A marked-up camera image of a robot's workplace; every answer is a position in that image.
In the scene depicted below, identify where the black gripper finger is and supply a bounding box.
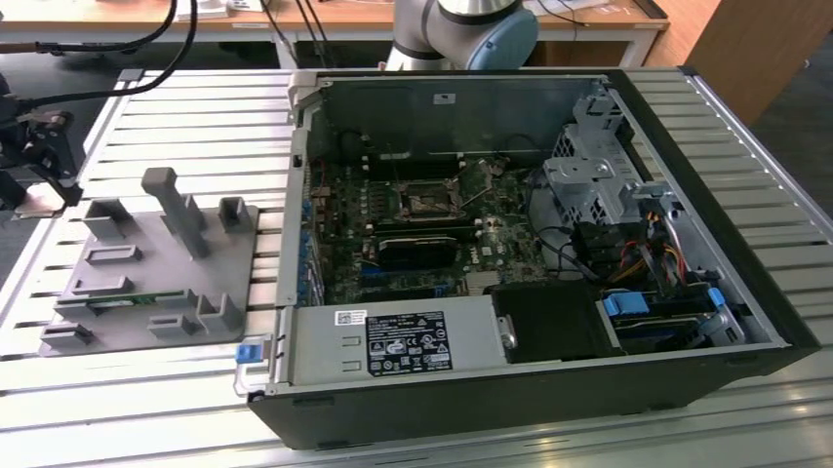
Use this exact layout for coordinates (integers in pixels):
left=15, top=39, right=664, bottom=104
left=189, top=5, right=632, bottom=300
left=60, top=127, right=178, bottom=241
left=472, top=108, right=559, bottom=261
left=0, top=166, right=30, bottom=212
left=23, top=109, right=84, bottom=207

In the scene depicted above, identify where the silver CPU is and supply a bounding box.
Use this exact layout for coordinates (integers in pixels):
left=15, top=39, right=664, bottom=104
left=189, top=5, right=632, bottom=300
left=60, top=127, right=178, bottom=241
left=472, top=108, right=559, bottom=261
left=10, top=189, right=68, bottom=219

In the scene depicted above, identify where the CPU socket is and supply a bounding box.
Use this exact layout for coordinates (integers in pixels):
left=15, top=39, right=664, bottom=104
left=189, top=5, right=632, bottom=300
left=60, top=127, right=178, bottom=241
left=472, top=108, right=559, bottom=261
left=395, top=179, right=467, bottom=220

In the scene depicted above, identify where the black RAM slot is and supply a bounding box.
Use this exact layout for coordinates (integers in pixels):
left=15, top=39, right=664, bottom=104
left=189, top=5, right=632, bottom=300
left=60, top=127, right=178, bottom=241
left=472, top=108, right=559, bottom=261
left=372, top=227, right=480, bottom=238
left=373, top=219, right=476, bottom=230

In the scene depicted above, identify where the wooden desk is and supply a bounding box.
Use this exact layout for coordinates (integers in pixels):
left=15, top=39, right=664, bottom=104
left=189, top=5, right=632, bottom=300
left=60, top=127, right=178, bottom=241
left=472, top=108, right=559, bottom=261
left=0, top=0, right=671, bottom=69

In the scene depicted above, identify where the green RAM stick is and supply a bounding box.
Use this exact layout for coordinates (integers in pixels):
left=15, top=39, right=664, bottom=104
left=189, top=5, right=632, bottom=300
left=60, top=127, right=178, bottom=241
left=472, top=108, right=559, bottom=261
left=86, top=291, right=188, bottom=309

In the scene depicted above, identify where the grey parts rack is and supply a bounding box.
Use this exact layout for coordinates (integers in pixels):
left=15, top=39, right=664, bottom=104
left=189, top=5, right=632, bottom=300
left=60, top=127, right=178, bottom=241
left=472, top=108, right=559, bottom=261
left=38, top=167, right=262, bottom=360

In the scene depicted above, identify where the white box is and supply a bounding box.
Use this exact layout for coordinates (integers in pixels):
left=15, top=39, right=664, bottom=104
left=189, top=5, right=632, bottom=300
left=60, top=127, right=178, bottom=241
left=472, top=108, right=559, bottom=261
left=174, top=0, right=230, bottom=21

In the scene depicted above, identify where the grey power supply unit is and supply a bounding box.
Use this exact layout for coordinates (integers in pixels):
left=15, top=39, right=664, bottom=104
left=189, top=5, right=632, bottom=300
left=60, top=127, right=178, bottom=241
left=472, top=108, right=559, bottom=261
left=265, top=304, right=508, bottom=396

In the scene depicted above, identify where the metal socket cover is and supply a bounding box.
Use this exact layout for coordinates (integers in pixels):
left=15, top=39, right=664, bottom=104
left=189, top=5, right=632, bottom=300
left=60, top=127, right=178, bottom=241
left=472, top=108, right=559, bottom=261
left=453, top=156, right=499, bottom=209

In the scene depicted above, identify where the green motherboard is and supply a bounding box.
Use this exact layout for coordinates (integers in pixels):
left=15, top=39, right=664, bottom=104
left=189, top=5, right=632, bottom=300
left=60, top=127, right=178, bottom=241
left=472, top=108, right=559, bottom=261
left=301, top=158, right=567, bottom=306

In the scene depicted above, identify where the silver chipset heatsink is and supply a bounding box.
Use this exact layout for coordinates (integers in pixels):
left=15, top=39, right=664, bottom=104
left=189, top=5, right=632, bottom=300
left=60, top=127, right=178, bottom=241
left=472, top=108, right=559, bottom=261
left=464, top=270, right=500, bottom=295

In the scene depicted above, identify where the silver metal drive cage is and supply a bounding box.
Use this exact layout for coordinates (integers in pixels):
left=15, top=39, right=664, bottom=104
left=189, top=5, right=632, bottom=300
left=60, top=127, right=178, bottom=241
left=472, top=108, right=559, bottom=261
left=543, top=92, right=658, bottom=225

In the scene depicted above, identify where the black open PC case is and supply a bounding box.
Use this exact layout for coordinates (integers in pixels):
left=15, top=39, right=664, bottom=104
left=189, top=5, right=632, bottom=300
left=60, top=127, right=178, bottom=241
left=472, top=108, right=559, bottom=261
left=245, top=66, right=822, bottom=452

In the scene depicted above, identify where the black fan shroud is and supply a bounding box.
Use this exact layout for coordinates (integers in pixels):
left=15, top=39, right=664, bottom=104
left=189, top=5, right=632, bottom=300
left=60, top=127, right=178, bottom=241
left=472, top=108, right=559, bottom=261
left=487, top=281, right=623, bottom=366

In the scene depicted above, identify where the blue disk carrier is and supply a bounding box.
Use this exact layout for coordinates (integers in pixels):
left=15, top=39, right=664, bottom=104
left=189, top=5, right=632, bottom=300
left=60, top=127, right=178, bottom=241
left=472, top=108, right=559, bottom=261
left=600, top=290, right=651, bottom=319

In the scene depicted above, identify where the metal disk bay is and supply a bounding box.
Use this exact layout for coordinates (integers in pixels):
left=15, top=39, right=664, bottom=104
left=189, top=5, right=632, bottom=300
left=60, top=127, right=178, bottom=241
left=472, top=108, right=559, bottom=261
left=598, top=287, right=747, bottom=355

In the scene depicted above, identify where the brown wooden cabinet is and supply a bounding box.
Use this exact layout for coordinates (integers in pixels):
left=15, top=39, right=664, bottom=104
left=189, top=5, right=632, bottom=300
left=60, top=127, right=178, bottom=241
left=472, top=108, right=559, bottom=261
left=643, top=0, right=833, bottom=126

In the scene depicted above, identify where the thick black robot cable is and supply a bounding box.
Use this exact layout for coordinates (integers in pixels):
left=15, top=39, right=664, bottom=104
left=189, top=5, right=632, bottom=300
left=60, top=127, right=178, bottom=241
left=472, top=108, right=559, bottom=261
left=0, top=0, right=181, bottom=56
left=0, top=0, right=200, bottom=116

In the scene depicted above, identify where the coloured wire bundle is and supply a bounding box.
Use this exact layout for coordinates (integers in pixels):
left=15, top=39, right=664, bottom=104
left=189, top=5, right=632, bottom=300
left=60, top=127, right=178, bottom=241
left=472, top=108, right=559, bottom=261
left=610, top=238, right=688, bottom=284

